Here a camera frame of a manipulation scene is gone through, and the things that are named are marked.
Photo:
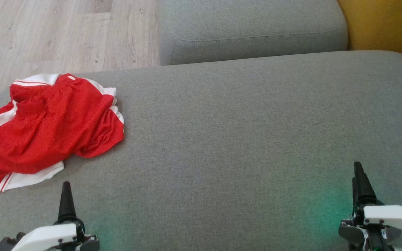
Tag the grey sofa seat cushion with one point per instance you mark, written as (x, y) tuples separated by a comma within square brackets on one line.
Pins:
[(250, 28)]

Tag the yellow sofa backrest cushion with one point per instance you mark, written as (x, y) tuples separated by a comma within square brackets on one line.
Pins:
[(389, 24)]

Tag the red and white sports shorts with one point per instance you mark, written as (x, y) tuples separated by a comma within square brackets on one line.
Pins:
[(51, 132)]

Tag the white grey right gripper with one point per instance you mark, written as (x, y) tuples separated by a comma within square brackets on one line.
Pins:
[(393, 216)]

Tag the large grey sofa chaise cushion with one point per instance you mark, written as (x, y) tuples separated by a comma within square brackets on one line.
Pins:
[(239, 139)]

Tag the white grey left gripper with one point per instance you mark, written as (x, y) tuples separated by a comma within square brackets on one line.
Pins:
[(47, 237)]

